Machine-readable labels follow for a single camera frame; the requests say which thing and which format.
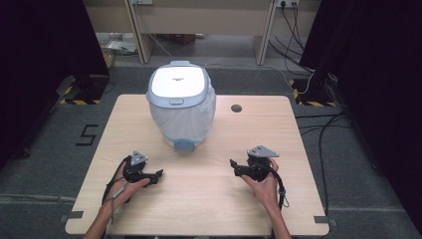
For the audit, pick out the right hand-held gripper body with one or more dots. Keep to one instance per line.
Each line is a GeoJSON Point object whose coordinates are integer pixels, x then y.
{"type": "Point", "coordinates": [258, 162]}

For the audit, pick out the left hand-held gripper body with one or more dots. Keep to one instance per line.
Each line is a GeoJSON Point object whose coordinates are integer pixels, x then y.
{"type": "Point", "coordinates": [134, 167]}

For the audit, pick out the white trash can grey lid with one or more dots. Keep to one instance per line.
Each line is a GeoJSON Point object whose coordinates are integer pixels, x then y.
{"type": "Point", "coordinates": [179, 86]}

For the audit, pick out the person's left hand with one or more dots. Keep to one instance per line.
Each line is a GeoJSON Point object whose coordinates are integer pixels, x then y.
{"type": "Point", "coordinates": [124, 192]}

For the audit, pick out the person's right hand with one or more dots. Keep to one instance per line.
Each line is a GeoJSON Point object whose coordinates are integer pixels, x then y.
{"type": "Point", "coordinates": [265, 191]}

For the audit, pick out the grey round table grommet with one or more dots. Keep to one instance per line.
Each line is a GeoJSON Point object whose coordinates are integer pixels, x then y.
{"type": "Point", "coordinates": [236, 108]}

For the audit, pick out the translucent trash bag liner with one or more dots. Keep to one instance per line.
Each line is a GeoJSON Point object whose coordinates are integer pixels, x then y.
{"type": "Point", "coordinates": [185, 122]}

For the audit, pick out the black stand base hazard stripes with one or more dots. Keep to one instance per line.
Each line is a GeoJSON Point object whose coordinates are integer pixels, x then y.
{"type": "Point", "coordinates": [88, 89]}
{"type": "Point", "coordinates": [315, 94]}

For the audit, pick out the cardboard box with clutter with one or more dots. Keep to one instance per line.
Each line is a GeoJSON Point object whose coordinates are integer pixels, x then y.
{"type": "Point", "coordinates": [117, 46]}

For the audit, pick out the black curtain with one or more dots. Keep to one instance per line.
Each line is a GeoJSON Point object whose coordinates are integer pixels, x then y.
{"type": "Point", "coordinates": [40, 66]}
{"type": "Point", "coordinates": [378, 83]}

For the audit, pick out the beige wooden desk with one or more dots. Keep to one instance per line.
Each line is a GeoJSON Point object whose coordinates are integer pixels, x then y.
{"type": "Point", "coordinates": [202, 20]}

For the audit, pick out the grey table corner bracket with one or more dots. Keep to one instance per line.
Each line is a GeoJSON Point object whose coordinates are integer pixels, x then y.
{"type": "Point", "coordinates": [71, 216]}
{"type": "Point", "coordinates": [324, 220]}

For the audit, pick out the white wall socket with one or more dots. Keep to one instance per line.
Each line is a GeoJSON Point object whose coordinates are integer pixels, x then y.
{"type": "Point", "coordinates": [287, 3]}

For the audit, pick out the white wall outlet plate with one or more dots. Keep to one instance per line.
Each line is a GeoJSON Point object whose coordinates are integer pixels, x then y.
{"type": "Point", "coordinates": [142, 1]}

